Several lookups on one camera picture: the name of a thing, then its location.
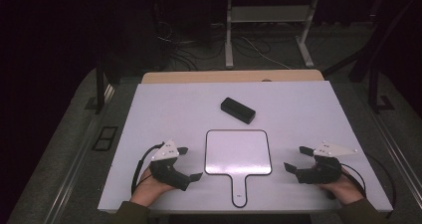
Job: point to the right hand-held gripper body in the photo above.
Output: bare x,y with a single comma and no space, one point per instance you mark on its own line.
323,172

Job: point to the black whiteboard eraser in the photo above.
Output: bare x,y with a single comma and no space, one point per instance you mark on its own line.
238,110

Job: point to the black metal post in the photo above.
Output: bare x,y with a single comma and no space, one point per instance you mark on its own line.
99,84
375,88

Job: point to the white paddle whiteboard black rim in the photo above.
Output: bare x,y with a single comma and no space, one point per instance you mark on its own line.
237,151

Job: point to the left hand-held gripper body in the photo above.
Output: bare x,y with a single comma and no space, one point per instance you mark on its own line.
167,172

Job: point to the person's right hand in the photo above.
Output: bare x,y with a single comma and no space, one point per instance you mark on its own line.
345,190

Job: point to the person's left hand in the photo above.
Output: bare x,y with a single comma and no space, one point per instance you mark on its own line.
147,190

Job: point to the light wooden table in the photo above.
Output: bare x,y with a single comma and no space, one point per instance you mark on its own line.
232,76

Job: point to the grey metal stand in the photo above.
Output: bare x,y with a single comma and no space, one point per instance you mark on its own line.
270,13

